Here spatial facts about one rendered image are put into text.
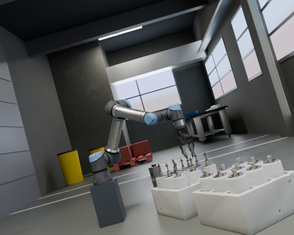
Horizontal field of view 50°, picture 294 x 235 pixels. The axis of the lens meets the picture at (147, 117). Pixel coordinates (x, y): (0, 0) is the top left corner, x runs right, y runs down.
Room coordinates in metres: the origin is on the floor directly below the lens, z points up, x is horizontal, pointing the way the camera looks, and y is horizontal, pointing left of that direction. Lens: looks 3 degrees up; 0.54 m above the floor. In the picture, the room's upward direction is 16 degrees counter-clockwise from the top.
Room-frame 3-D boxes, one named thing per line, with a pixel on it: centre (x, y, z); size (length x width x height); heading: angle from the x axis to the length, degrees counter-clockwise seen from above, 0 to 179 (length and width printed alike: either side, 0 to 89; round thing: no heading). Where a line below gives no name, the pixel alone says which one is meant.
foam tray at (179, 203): (2.17, -0.15, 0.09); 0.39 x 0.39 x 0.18; 26
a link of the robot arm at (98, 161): (2.41, 0.44, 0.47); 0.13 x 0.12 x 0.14; 143
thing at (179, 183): (2.01, -0.09, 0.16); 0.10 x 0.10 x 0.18
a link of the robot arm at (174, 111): (2.08, -0.19, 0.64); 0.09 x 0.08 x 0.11; 53
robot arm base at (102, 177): (2.40, 0.45, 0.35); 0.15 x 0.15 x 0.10
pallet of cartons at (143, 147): (7.58, 0.56, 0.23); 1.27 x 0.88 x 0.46; 1
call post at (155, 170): (2.40, 0.05, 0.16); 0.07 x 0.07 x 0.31; 26
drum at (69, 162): (6.95, 1.89, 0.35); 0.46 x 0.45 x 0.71; 178
